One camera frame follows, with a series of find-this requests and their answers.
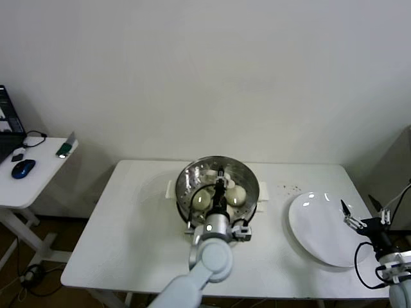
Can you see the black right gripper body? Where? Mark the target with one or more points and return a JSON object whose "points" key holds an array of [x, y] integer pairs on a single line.
{"points": [[375, 229]]}

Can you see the small white desk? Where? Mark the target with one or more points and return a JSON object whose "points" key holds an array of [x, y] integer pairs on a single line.
{"points": [[48, 167]]}

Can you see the perforated steel steamer basket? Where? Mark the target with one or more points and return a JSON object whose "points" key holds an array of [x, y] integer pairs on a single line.
{"points": [[247, 215]]}

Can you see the white oval plate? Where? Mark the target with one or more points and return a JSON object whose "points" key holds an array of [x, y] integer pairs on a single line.
{"points": [[314, 231]]}

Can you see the white steamed baozi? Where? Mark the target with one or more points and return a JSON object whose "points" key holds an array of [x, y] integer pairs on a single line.
{"points": [[236, 195], [201, 200]]}

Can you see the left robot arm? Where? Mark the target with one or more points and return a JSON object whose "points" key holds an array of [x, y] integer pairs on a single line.
{"points": [[210, 260]]}

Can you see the small black dongle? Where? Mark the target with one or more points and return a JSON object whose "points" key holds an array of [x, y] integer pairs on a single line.
{"points": [[16, 158]]}

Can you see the white electric cooking pot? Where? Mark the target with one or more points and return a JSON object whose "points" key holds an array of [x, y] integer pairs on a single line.
{"points": [[264, 192]]}

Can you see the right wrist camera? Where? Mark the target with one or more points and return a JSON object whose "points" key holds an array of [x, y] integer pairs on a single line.
{"points": [[399, 260]]}

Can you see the grey partition panel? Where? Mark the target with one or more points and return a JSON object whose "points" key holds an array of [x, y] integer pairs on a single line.
{"points": [[401, 160]]}

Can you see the white floor power adapter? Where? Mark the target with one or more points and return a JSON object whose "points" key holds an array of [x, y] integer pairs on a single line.
{"points": [[30, 276]]}

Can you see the round glass pot lid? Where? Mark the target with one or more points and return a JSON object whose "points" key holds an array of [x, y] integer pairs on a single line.
{"points": [[244, 179]]}

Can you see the small white dongle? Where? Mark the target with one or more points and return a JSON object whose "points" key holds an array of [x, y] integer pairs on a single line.
{"points": [[20, 150]]}

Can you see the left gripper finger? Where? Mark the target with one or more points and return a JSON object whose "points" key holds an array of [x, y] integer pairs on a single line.
{"points": [[221, 171], [221, 181]]}

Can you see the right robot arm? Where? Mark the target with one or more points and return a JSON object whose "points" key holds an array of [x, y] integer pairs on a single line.
{"points": [[401, 295]]}

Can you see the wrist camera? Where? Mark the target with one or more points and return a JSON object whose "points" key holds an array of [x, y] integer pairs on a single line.
{"points": [[399, 260], [242, 232]]}

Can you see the blue computer mouse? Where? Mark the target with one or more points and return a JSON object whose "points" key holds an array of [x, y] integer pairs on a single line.
{"points": [[23, 169]]}

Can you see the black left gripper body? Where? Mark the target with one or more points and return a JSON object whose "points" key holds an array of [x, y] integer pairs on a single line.
{"points": [[220, 199]]}

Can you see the green and silver tool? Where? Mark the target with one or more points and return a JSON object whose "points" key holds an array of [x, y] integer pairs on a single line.
{"points": [[66, 148]]}

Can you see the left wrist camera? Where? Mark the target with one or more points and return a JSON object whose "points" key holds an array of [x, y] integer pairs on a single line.
{"points": [[242, 232]]}

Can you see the black laptop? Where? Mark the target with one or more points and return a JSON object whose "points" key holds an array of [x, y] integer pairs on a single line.
{"points": [[9, 118]]}

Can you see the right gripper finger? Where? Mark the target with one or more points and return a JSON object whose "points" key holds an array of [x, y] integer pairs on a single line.
{"points": [[345, 209], [375, 202]]}

